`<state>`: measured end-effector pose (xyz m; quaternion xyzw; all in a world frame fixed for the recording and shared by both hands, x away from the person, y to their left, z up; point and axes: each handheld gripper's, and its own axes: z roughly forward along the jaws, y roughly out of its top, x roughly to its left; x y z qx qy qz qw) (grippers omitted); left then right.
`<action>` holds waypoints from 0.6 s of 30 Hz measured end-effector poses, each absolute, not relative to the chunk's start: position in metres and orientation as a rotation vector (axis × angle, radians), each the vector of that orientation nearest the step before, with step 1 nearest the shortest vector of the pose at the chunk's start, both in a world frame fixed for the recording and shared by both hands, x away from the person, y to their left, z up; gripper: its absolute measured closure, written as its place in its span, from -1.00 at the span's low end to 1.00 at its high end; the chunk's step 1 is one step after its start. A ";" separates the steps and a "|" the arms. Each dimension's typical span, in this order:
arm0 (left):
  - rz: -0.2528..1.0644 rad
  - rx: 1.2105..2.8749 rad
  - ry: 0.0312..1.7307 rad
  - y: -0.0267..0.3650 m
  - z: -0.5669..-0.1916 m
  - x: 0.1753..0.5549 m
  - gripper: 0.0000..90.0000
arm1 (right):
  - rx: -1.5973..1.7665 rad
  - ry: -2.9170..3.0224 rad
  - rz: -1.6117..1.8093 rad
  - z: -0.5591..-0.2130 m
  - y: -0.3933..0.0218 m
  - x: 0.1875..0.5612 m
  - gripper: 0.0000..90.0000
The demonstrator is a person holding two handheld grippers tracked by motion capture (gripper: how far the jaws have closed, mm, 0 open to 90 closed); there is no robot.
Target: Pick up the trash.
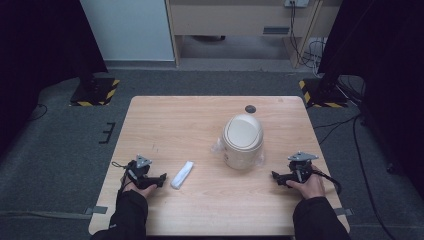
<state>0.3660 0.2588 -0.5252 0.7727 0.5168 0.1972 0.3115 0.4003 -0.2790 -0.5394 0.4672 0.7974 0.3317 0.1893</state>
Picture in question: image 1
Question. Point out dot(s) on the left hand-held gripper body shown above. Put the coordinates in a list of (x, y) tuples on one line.
[(139, 170)]

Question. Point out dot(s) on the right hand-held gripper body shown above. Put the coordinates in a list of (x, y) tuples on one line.
[(301, 165)]

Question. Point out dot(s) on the white swing-lid trash bin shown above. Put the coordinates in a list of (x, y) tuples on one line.
[(242, 143)]

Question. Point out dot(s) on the person's left hand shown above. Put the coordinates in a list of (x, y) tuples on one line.
[(141, 190)]

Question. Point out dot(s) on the person's right hand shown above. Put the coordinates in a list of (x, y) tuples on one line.
[(310, 187)]

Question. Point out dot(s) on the grey tape piece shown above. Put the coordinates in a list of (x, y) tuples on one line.
[(96, 210), (343, 211)]

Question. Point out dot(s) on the clear plastic bin liner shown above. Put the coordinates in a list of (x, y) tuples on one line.
[(216, 147)]

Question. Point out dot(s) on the dark round table grommet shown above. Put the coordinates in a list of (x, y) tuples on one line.
[(250, 109)]

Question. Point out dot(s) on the black stand base striped edge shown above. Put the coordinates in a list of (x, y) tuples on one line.
[(95, 91), (325, 95)]

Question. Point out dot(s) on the grey floor strip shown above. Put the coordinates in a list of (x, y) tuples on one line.
[(43, 214)]

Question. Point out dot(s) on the black curtain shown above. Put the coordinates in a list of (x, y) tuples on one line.
[(386, 50), (40, 50)]

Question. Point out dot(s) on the light wooden desk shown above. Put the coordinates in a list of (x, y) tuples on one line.
[(233, 18)]

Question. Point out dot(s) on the grey power strip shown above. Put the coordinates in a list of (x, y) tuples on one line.
[(296, 2)]

